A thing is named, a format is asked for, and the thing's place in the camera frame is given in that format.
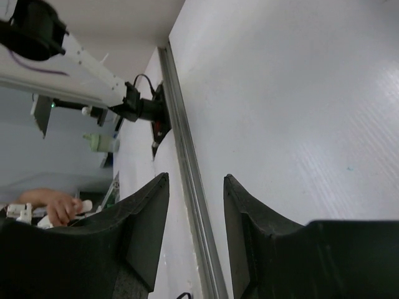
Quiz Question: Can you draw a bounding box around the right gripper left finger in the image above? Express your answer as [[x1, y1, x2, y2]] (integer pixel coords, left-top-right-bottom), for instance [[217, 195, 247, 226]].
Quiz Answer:
[[1, 173, 170, 298]]

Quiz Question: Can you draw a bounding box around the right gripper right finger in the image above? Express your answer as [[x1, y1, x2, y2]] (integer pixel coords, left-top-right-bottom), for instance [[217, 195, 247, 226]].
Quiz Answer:
[[224, 175, 398, 298]]

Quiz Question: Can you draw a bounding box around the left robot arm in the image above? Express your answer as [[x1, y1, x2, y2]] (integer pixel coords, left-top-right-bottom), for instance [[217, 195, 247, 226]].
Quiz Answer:
[[1, 1, 168, 123]]

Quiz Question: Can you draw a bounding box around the person's hand in background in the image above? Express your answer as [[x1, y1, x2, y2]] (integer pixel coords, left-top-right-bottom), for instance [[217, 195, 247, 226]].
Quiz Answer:
[[16, 188, 82, 227]]

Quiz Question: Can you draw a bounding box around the green bottle in background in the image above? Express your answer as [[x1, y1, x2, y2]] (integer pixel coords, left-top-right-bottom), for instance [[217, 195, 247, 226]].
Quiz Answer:
[[83, 133, 120, 153]]

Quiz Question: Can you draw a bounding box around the aluminium frame rail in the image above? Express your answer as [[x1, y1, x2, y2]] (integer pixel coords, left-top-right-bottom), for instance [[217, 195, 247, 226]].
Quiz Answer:
[[158, 44, 228, 298]]

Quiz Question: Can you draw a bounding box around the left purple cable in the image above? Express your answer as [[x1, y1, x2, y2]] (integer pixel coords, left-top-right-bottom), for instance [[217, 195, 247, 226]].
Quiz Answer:
[[7, 49, 69, 77]]

